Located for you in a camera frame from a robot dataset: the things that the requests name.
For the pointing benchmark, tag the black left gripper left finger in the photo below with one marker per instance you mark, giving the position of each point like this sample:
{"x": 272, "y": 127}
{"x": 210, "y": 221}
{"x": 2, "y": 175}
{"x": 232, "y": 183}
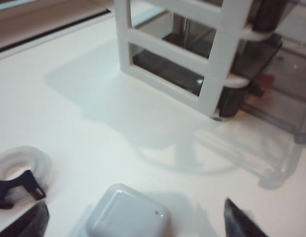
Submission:
{"x": 27, "y": 224}

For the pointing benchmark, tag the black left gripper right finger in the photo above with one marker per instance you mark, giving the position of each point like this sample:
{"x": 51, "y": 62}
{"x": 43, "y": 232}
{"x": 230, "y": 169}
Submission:
{"x": 237, "y": 227}

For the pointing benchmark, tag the white earphone case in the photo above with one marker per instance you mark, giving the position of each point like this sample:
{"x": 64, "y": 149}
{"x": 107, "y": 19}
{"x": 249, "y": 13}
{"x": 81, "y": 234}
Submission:
{"x": 128, "y": 214}

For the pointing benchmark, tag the clear tape roll black dispenser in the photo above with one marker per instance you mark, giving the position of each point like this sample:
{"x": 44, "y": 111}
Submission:
{"x": 10, "y": 182}

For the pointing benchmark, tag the white drawer cabinet frame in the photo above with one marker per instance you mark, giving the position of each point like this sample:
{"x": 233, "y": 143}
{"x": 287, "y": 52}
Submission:
{"x": 219, "y": 61}

